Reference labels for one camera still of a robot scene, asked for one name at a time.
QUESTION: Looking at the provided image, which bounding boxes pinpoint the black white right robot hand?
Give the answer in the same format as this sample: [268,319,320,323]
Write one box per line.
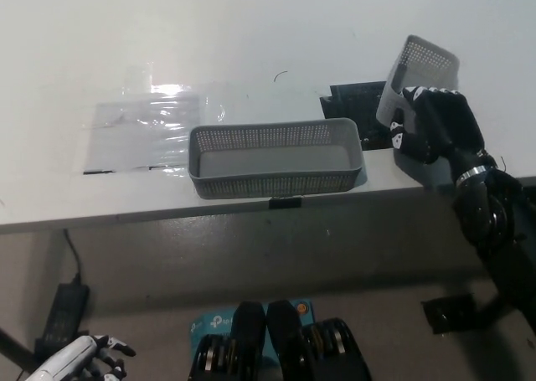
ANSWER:
[389,85,490,178]

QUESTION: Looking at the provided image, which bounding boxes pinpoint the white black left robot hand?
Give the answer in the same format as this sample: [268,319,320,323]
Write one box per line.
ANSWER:
[27,334,137,381]

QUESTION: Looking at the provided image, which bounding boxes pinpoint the grey perforated plastic basket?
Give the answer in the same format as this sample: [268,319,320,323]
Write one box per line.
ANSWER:
[375,34,461,129]
[188,117,364,200]

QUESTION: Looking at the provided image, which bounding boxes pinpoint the teal TP-Link box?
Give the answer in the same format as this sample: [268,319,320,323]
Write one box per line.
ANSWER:
[190,299,315,362]

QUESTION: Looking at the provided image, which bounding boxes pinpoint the black power adapter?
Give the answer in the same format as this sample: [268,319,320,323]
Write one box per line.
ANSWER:
[43,283,90,345]

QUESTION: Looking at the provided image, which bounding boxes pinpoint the black diagonal table leg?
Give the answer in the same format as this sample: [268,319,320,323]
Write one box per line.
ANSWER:
[0,326,39,374]

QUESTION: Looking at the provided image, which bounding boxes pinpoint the black square table mat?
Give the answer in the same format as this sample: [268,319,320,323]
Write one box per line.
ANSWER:
[319,80,399,152]

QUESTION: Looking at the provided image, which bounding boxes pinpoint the black tape strip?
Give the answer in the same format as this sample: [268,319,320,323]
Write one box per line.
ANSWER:
[268,195,303,210]

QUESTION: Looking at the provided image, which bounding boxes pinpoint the transparent plastic sheet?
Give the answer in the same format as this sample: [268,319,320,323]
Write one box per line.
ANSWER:
[73,66,227,178]

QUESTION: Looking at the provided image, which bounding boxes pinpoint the black adapter cable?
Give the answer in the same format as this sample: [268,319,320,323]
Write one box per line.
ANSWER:
[61,229,85,287]

